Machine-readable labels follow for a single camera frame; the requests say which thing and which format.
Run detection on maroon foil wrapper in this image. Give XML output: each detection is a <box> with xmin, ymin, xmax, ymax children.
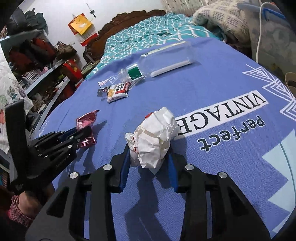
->
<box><xmin>76</xmin><ymin>109</ymin><xmax>99</xmax><ymax>149</ymax></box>

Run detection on left hand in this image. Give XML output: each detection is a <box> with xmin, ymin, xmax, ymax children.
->
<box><xmin>18</xmin><ymin>183</ymin><xmax>55</xmax><ymax>219</ymax></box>

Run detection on blue vintage print bedsheet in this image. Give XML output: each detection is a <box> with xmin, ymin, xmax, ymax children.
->
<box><xmin>39</xmin><ymin>38</ymin><xmax>295</xmax><ymax>236</ymax></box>

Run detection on white charging cable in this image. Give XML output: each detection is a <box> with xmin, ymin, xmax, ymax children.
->
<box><xmin>255</xmin><ymin>1</ymin><xmax>273</xmax><ymax>63</ymax></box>

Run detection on hanging keys on wall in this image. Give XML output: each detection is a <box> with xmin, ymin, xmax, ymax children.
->
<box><xmin>87</xmin><ymin>4</ymin><xmax>96</xmax><ymax>18</ymax></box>

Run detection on clear storage box blue handle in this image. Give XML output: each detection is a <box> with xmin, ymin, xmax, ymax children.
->
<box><xmin>238</xmin><ymin>1</ymin><xmax>295</xmax><ymax>81</ymax></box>

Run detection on beige leaf pattern curtain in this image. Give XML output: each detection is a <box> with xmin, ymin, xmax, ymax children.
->
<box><xmin>162</xmin><ymin>0</ymin><xmax>216</xmax><ymax>16</ymax></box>

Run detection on white paper ball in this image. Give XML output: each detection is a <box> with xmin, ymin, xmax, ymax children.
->
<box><xmin>125</xmin><ymin>107</ymin><xmax>180</xmax><ymax>175</ymax></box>

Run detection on white red snack packet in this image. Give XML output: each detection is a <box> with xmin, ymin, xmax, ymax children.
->
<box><xmin>107</xmin><ymin>82</ymin><xmax>131</xmax><ymax>103</ymax></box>

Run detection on cluttered metal shelf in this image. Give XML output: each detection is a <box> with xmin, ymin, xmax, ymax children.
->
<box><xmin>1</xmin><ymin>8</ymin><xmax>78</xmax><ymax>149</ymax></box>

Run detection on clear plastic bottle green label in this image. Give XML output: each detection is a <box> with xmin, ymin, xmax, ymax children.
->
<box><xmin>97</xmin><ymin>43</ymin><xmax>197</xmax><ymax>90</ymax></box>

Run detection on grey checkered folded blanket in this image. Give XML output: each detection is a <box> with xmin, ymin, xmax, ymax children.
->
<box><xmin>193</xmin><ymin>1</ymin><xmax>251</xmax><ymax>45</ymax></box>

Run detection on carved wooden headboard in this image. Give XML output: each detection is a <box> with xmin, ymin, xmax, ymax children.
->
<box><xmin>83</xmin><ymin>9</ymin><xmax>166</xmax><ymax>63</ymax></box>

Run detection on teal patterned quilt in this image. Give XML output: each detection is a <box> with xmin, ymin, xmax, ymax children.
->
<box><xmin>85</xmin><ymin>13</ymin><xmax>218</xmax><ymax>80</ymax></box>

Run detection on red yellow wall calendar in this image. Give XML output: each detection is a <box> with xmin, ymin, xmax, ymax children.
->
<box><xmin>68</xmin><ymin>13</ymin><xmax>98</xmax><ymax>47</ymax></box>

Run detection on white green flat box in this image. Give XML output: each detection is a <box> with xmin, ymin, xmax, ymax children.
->
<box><xmin>141</xmin><ymin>41</ymin><xmax>186</xmax><ymax>57</ymax></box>

